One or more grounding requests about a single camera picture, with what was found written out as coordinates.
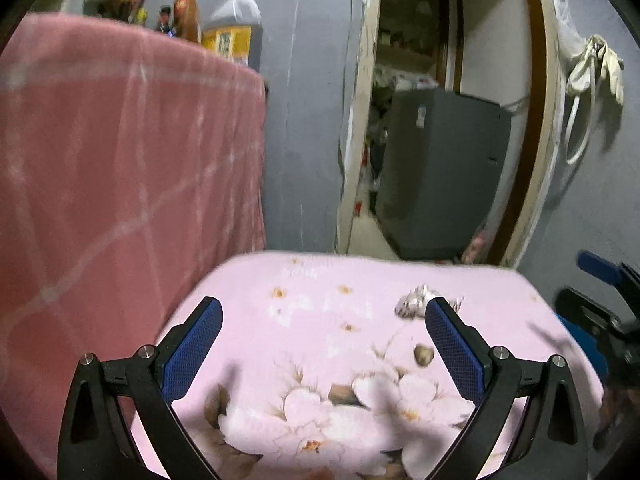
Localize operator right hand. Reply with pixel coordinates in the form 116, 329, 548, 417
592, 379, 639, 452

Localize blue plastic bucket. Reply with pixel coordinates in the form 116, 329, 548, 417
555, 312, 608, 384

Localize brown food lump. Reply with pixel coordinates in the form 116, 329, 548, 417
413, 344, 435, 367

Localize silver crumpled wrapper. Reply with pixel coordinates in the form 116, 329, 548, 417
394, 284, 463, 318

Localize pink floral table cover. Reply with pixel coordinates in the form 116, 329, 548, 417
172, 252, 602, 479

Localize grey refrigerator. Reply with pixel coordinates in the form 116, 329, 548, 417
375, 88, 512, 260

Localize pink checked cloth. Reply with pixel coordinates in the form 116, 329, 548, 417
1, 13, 266, 478

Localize large oil jug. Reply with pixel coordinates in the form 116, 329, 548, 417
202, 0, 262, 72

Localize dark sauce bottle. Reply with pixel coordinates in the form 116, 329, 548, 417
156, 6, 171, 35

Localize brown snack pouch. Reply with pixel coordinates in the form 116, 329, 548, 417
172, 0, 201, 44

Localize white hose loop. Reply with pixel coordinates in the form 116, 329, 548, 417
563, 58, 599, 166

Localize white gloves on wall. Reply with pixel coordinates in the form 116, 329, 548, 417
567, 35, 625, 107

